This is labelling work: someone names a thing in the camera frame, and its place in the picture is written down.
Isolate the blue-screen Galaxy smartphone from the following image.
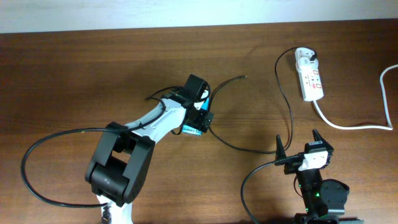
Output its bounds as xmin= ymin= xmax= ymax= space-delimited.
xmin=181 ymin=89 xmax=214 ymax=136

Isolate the white USB charger plug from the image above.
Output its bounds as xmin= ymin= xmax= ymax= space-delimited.
xmin=295 ymin=47 xmax=319 ymax=72

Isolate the white power strip cord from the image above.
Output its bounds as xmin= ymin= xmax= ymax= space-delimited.
xmin=312 ymin=64 xmax=398 ymax=131

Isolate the white power strip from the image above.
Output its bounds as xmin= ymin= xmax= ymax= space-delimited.
xmin=298 ymin=69 xmax=324 ymax=101

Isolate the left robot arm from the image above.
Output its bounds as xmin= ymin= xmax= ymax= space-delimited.
xmin=85 ymin=75 xmax=213 ymax=223

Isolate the black charging cable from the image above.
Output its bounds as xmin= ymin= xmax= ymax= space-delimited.
xmin=206 ymin=46 xmax=318 ymax=155

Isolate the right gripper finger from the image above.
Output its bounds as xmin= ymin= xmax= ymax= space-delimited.
xmin=275 ymin=135 xmax=286 ymax=161
xmin=312 ymin=129 xmax=326 ymax=145

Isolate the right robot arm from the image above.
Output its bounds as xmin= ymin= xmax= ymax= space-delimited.
xmin=275 ymin=129 xmax=364 ymax=223

